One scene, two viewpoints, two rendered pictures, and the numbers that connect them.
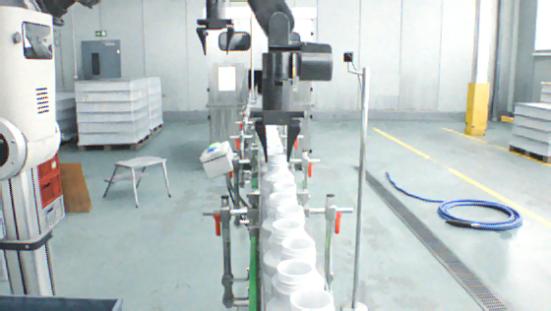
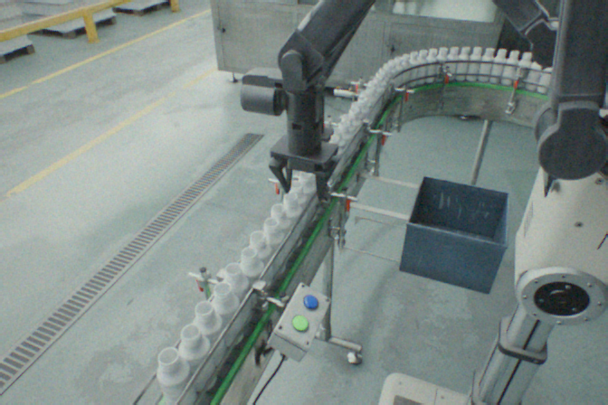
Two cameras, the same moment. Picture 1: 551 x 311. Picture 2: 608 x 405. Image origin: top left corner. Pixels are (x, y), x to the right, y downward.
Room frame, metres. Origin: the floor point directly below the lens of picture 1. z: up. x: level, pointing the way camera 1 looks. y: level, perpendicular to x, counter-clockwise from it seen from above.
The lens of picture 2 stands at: (1.82, 0.44, 1.85)
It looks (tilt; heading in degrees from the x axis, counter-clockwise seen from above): 36 degrees down; 204
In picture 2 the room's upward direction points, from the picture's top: straight up
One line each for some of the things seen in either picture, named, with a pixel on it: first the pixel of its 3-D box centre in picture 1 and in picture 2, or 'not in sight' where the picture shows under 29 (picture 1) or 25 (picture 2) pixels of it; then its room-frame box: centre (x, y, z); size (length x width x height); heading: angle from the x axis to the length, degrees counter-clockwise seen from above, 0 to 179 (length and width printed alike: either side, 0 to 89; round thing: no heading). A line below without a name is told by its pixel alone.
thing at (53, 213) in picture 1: (30, 216); not in sight; (3.35, 2.16, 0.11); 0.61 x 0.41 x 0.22; 5
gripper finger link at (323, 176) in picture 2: (210, 38); (313, 175); (1.23, 0.19, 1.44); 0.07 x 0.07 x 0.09; 2
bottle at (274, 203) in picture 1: (280, 246); (332, 159); (0.61, -0.01, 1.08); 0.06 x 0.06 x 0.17
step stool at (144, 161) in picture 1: (135, 178); not in sight; (4.30, 1.49, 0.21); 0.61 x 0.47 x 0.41; 56
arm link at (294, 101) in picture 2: not in sight; (299, 102); (1.24, 0.16, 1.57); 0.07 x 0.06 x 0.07; 93
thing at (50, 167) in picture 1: (24, 166); not in sight; (3.36, 2.16, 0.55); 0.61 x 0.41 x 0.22; 5
